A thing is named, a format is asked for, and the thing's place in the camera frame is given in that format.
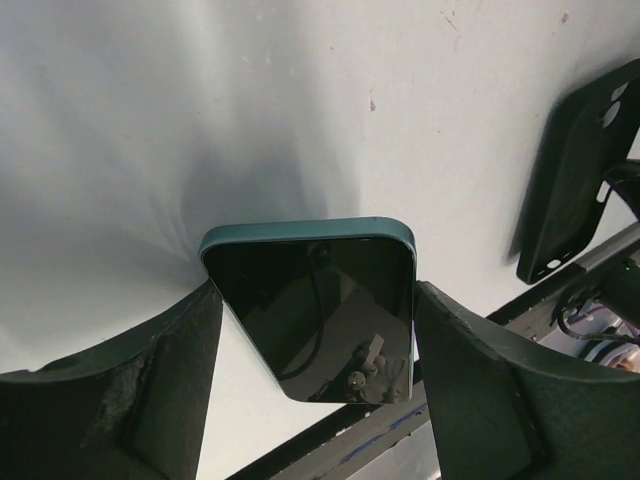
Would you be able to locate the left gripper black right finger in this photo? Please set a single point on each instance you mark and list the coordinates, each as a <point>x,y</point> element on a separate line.
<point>504,407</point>

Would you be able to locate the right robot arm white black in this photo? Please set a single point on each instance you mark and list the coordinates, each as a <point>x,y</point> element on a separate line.
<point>603,316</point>

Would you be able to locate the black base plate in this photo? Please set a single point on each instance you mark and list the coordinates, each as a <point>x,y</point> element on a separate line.
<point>337,446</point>

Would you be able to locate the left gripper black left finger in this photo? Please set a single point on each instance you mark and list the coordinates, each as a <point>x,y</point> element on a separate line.
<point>131,407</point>

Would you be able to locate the teal phone black screen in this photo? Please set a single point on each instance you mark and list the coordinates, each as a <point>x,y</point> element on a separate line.
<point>328,304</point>

